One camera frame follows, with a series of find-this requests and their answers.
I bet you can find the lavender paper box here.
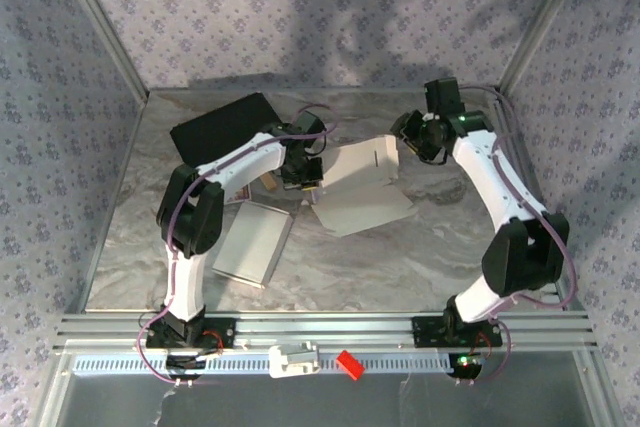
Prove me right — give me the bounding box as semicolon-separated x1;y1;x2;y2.
299;134;417;238

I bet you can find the white paper box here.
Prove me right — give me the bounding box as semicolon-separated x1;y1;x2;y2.
211;200;295;290

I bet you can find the black hard case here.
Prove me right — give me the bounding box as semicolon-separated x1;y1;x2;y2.
169;92;282;168

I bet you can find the red plastic block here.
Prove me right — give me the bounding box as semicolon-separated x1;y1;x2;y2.
335;349;367;382

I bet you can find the black round controller board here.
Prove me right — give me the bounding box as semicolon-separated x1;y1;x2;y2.
164;354;207;381
447;352;484;379

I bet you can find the aluminium table edge rail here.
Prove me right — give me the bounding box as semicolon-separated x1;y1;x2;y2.
74;91;151;314
492;89;574;311
147;85;501;94

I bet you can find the aluminium frame beam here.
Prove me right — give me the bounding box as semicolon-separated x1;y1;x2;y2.
55;310;600;354

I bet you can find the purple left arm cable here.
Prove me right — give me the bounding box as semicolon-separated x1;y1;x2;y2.
135;104;339;388

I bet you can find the aluminium corner post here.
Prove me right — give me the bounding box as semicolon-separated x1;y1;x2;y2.
497;0;597;98
49;0;151;101

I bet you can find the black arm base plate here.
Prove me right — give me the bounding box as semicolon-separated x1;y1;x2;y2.
144;317;237;351
410;315;503;349

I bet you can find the white plastic bracket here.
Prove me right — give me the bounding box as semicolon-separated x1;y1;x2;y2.
268;341;321;379

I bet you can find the slotted grey cable duct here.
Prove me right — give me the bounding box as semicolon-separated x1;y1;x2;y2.
72;352;481;376

